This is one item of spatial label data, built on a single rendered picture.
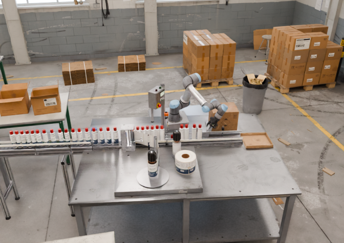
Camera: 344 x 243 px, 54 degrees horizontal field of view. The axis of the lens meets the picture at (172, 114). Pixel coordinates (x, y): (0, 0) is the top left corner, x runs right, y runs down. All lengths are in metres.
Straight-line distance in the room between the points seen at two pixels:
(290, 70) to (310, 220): 3.42
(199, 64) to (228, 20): 2.66
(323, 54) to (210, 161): 4.26
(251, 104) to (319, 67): 1.84
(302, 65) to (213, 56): 1.71
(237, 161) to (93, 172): 1.46
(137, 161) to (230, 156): 0.97
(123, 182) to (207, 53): 4.20
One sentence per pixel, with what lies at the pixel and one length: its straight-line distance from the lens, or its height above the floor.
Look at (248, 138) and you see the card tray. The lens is 3.95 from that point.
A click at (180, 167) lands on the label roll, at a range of 3.23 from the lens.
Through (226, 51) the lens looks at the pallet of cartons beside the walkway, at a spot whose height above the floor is 0.72.
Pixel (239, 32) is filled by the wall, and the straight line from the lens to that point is 9.50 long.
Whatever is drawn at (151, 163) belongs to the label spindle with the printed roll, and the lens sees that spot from 3.11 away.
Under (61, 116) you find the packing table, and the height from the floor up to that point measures 0.78.
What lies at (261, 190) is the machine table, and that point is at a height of 0.83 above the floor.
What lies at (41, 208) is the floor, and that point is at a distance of 4.48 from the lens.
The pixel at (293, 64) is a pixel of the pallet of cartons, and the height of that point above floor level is 0.63.
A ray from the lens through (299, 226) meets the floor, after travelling 4.25.
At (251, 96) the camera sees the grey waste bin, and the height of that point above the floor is 0.38.
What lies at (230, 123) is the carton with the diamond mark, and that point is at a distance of 3.93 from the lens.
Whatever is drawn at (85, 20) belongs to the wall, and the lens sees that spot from 8.70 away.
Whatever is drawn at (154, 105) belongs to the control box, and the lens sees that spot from 3.49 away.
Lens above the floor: 2.96
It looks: 29 degrees down
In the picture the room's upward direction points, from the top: straight up
